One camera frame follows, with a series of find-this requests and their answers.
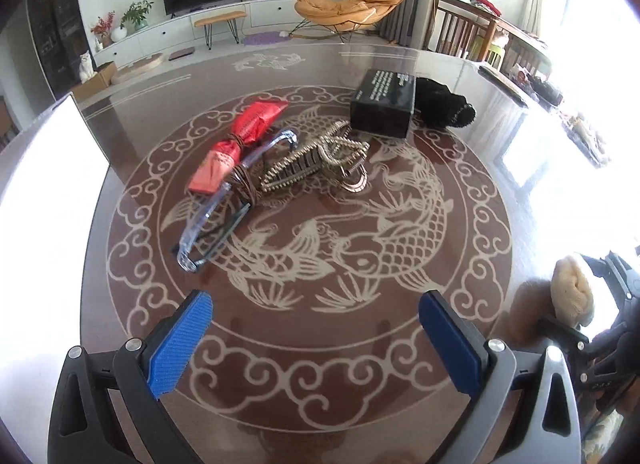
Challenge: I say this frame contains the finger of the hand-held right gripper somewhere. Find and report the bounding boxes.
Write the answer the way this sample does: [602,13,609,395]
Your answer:
[580,253,618,295]
[537,317,591,357]

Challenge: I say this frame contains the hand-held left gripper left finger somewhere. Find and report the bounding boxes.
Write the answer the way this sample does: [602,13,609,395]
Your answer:
[47,289,214,464]

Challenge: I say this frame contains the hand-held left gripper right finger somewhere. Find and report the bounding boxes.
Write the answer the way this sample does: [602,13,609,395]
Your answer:
[418,290,583,464]

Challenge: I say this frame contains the cream knitted pouch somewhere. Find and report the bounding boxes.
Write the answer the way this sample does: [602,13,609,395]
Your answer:
[550,255,596,327]

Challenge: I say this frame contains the clear safety glasses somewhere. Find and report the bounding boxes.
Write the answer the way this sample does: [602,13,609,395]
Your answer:
[172,127,301,273]

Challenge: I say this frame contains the brown coil hair tie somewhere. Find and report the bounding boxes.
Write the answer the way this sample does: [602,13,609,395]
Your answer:
[227,133,262,206]

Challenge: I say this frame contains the gold wire hair clip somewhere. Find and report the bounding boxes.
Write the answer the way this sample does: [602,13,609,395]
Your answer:
[312,120,372,193]

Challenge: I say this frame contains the white cardboard box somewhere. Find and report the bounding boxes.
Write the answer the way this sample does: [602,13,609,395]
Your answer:
[0,93,111,345]

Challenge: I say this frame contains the red snack packet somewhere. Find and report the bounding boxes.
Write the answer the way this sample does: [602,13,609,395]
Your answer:
[187,100,290,195]

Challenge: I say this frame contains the black velvet scrunchie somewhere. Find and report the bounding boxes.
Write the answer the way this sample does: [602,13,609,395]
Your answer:
[412,77,477,131]

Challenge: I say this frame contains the black box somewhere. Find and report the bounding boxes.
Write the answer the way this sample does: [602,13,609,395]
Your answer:
[349,69,417,138]

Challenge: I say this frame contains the brown patterned glass desktop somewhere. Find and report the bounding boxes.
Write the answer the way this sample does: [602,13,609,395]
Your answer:
[0,39,640,464]

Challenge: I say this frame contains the floral patterned cloth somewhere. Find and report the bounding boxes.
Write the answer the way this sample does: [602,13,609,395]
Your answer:
[582,414,626,464]

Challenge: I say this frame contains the pile of clutter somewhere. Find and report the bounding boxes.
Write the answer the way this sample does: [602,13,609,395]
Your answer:
[515,67,613,167]

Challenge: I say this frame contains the black flat item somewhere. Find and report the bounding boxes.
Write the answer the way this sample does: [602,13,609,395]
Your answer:
[477,64,528,108]

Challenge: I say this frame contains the wooden slatted chair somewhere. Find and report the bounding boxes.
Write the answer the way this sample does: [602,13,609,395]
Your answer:
[500,32,551,80]
[432,0,496,62]

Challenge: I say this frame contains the green plastic stool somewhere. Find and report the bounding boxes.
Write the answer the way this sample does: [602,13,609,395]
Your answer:
[470,34,503,62]

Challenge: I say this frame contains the brown cardboard box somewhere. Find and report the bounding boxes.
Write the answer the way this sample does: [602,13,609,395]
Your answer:
[70,61,118,101]

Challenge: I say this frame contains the beige cat scratcher board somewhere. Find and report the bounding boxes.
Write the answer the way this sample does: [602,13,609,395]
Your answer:
[111,52,165,85]

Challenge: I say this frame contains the white cat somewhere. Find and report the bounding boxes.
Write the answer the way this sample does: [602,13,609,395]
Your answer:
[78,50,97,82]

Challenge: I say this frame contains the white television cabinet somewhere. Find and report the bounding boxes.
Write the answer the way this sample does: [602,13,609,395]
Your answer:
[92,0,311,70]

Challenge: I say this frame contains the purple round rug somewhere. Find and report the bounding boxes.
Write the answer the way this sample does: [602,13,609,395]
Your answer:
[241,31,283,46]

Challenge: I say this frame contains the red flowers in vase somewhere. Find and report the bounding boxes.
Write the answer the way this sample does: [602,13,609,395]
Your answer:
[91,12,117,49]

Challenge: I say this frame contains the wooden bench stool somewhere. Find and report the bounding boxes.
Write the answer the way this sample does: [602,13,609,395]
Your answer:
[194,9,247,50]

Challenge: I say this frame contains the green plant in teal vase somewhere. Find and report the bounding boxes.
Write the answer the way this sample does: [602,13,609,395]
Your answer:
[120,0,154,32]

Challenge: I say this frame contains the dark glass display cabinet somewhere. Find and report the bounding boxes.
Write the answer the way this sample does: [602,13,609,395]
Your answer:
[25,0,83,100]

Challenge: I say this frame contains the orange rocking lounge chair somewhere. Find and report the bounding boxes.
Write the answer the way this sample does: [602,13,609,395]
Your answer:
[289,0,411,44]

